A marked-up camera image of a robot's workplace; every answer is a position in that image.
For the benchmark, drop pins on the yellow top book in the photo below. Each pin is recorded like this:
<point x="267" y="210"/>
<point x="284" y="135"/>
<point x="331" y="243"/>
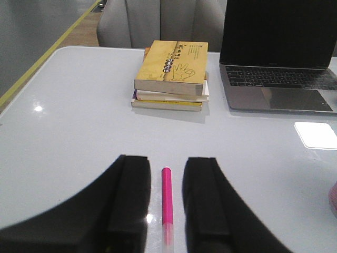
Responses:
<point x="176" y="67"/>

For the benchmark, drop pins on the grey open laptop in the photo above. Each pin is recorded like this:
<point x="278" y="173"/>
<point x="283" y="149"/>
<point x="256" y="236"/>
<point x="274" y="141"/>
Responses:
<point x="275" y="56"/>

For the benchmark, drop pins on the bottom book yellow spine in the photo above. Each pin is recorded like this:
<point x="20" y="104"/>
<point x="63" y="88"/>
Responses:
<point x="167" y="105"/>

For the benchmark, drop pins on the pink highlighter pen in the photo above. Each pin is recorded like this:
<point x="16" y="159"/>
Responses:
<point x="167" y="211"/>

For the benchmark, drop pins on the white middle book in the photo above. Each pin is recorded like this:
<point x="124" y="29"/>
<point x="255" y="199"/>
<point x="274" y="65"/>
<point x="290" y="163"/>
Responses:
<point x="160" y="96"/>

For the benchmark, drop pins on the grey left armchair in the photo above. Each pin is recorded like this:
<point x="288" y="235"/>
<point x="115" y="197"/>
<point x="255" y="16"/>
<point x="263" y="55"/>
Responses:
<point x="136" y="24"/>

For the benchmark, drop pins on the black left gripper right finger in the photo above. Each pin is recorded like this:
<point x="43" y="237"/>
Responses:
<point x="217" y="219"/>

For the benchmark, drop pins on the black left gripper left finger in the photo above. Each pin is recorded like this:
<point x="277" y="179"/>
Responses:
<point x="109" y="215"/>

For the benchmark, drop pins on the pink mesh pen holder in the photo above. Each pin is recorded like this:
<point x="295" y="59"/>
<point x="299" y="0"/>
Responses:
<point x="332" y="196"/>

